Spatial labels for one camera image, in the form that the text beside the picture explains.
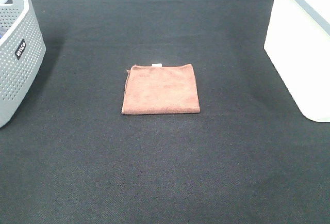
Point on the grey perforated laundry basket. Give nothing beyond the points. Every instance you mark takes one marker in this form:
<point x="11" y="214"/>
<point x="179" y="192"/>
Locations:
<point x="22" y="52"/>

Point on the brown towel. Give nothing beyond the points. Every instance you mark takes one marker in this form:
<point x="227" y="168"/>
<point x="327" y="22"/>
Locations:
<point x="160" y="90"/>

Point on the white plastic bin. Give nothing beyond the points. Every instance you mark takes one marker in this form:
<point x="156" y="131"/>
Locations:
<point x="297" y="43"/>

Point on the black fabric table mat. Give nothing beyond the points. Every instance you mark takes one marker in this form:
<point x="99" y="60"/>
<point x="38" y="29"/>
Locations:
<point x="68" y="155"/>

